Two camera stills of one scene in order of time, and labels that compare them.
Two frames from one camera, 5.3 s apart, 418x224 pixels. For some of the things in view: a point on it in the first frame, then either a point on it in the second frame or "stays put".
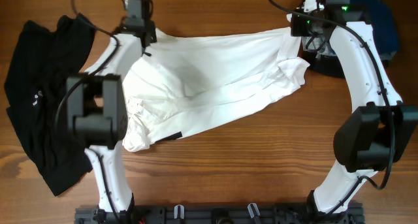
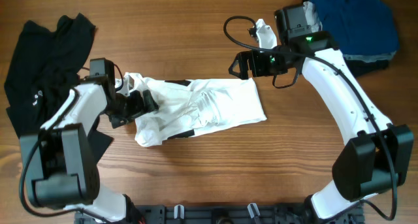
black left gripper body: x=150 y=27 to x=130 y=105
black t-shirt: x=42 y=58 stays put
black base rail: x=216 y=214 stays put
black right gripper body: x=299 y=27 to x=248 y=64
